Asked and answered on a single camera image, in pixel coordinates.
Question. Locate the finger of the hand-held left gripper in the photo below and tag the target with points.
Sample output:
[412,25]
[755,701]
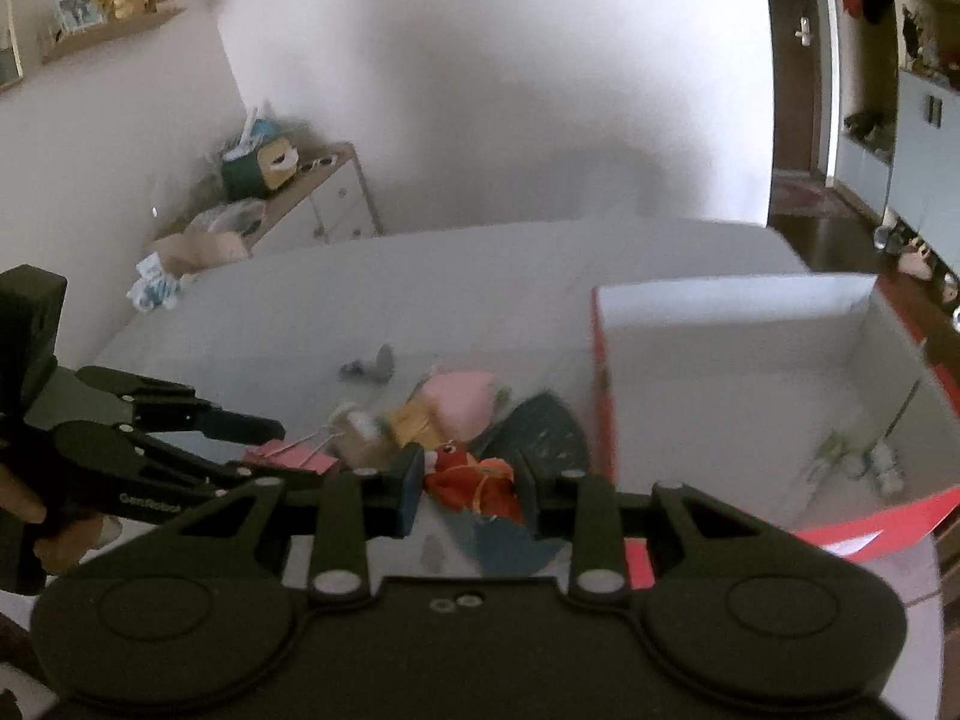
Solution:
[202,469]
[225,426]

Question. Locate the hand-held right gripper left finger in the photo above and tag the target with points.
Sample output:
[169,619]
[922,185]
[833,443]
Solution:
[409,499]

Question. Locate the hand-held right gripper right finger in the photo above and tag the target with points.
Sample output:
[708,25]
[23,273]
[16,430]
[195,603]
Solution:
[529,501]

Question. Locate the red plush toy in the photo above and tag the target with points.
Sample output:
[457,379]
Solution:
[472,484]

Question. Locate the brown small box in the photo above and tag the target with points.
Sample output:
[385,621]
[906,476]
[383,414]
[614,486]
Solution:
[364,450]

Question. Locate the pink binder clip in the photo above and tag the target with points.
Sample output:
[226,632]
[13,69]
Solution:
[289,457]

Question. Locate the yellow small box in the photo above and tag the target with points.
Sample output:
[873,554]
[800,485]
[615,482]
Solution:
[412,427]

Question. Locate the pink peach toy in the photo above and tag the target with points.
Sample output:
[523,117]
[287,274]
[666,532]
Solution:
[457,401]

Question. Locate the red cardboard box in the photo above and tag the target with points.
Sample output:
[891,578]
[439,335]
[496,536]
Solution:
[735,390]

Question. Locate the person's left hand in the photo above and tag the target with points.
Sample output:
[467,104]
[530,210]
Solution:
[67,544]

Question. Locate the patterned round plate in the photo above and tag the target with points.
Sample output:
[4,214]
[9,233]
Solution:
[547,435]

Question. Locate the blue white packet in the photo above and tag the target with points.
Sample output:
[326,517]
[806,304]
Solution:
[154,285]

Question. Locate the small grey spinning top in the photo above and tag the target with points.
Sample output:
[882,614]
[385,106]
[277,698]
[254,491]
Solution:
[375,367]

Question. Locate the brown paper bag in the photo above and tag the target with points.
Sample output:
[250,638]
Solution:
[202,251]

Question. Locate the clear plastic bag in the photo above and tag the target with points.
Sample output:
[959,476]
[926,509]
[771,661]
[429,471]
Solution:
[225,217]

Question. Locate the white wooden nightstand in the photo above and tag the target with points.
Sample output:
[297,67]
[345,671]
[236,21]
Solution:
[330,202]

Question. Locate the green tissue box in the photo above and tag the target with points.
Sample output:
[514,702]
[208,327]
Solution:
[255,169]

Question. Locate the white sunglasses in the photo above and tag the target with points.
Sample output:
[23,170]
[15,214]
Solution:
[319,161]

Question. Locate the light green small item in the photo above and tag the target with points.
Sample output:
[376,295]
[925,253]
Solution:
[831,454]

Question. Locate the small photo card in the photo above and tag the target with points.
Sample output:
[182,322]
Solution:
[79,11]

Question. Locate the small white toy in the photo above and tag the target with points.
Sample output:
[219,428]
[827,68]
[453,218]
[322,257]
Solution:
[883,465]

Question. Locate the patterned floor rug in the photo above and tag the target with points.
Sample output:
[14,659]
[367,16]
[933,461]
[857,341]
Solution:
[806,199]

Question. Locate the pair of shoes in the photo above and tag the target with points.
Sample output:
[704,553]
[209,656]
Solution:
[919,259]

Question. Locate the dark wooden door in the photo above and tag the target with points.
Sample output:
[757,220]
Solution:
[795,105]

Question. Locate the grey blue cabinet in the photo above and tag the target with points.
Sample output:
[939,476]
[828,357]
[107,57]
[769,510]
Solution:
[926,142]

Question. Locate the framed wall picture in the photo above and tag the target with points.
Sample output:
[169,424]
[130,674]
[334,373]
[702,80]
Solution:
[9,52]

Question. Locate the wooden wall shelf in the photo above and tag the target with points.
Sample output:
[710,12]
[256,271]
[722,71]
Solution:
[112,34]

